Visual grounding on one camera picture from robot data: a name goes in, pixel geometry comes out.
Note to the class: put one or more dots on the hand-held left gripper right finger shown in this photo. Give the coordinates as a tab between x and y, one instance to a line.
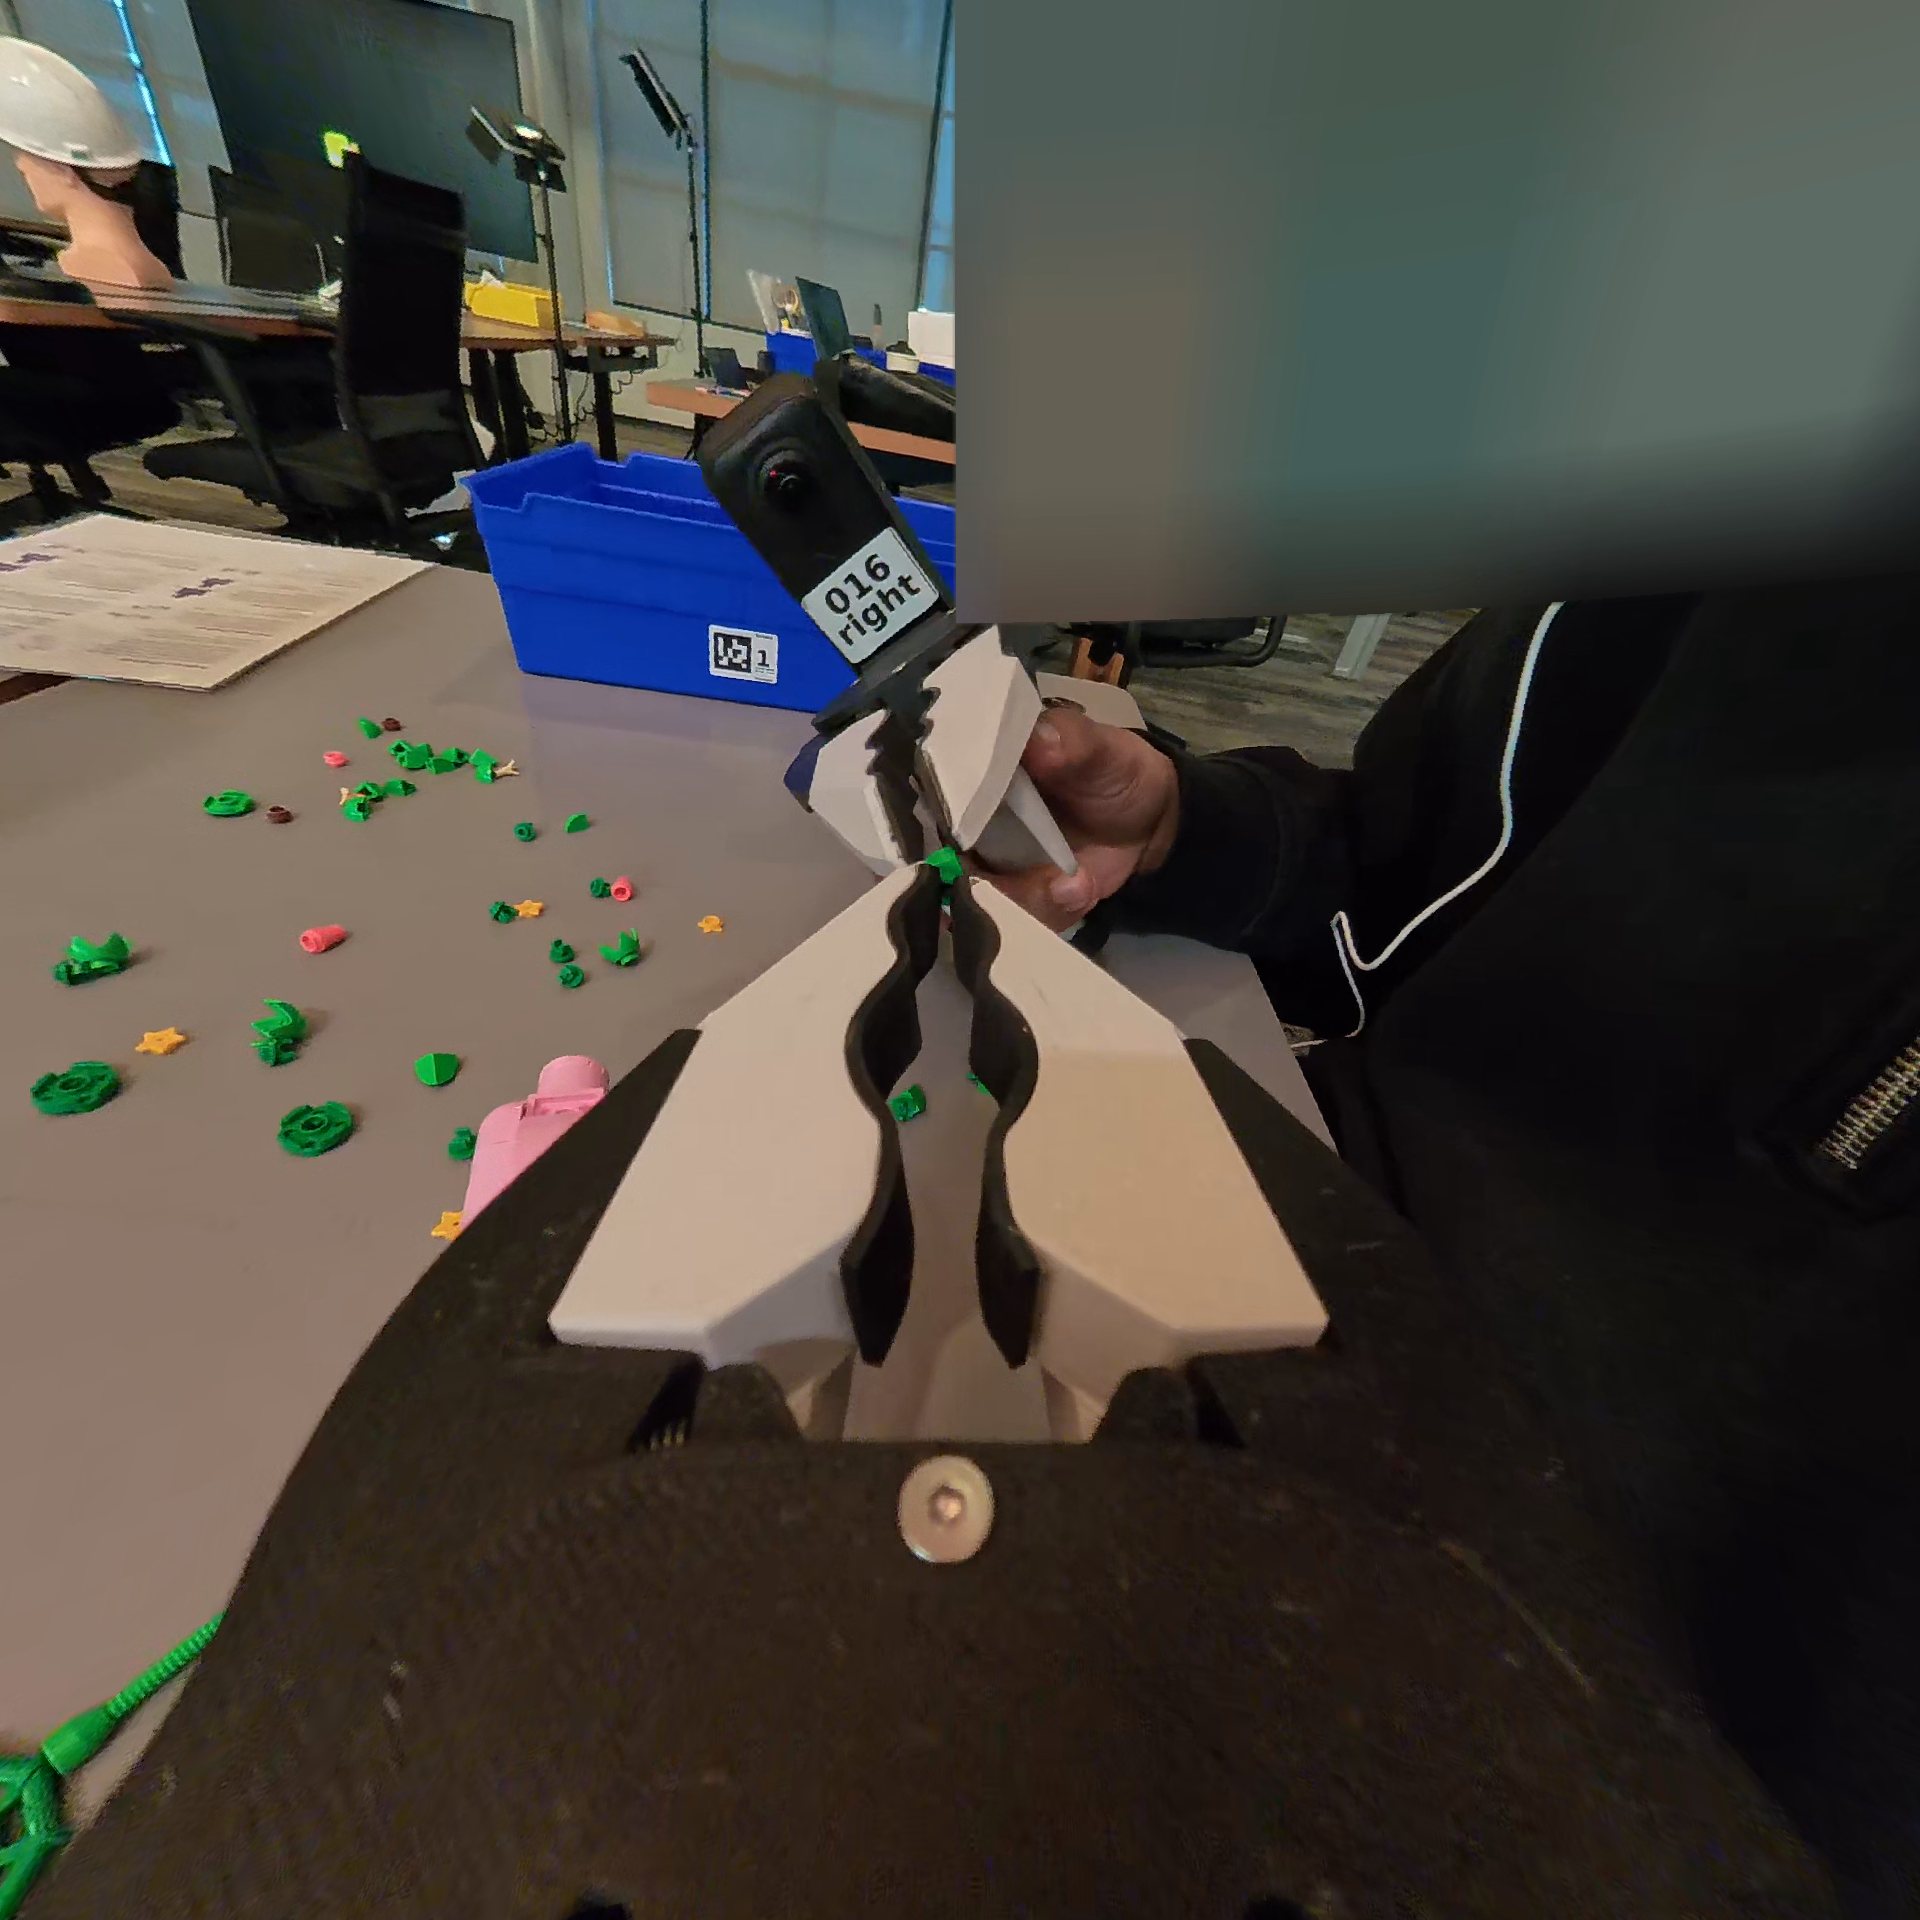
1155	1185

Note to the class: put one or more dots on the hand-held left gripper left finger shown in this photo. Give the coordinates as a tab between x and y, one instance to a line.
735	1185

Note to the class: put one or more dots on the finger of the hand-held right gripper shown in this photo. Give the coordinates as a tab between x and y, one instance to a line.
991	735
855	796

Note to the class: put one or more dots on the person's right forearm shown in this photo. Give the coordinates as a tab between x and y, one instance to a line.
1291	856

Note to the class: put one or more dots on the person's right hand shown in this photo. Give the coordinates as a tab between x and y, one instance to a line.
1118	818

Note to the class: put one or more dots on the blue storage bin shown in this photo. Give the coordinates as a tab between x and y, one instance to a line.
797	355
629	586

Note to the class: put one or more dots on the black long bag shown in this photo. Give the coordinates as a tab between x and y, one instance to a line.
902	398

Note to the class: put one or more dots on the pink brick-built toy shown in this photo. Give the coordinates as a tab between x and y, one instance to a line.
533	1142

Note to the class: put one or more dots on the yellow storage bin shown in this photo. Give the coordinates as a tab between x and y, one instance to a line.
510	299

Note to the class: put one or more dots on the studio light stand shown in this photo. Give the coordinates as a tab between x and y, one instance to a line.
517	138
657	82

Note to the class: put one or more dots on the scattered small toy pieces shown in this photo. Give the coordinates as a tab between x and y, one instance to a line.
317	1127

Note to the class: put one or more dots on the person's black jacket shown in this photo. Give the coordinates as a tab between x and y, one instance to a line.
1652	1276

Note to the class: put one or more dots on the black monitor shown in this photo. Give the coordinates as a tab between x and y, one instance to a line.
389	89

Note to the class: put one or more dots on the printed paper sheet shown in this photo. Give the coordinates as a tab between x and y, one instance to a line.
181	600

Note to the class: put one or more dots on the mannequin head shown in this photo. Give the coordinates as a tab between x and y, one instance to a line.
107	225

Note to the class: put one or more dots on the white hard hat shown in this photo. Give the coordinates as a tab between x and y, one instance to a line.
60	105

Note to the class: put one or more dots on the green stem with web disc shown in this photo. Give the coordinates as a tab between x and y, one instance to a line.
91	1739

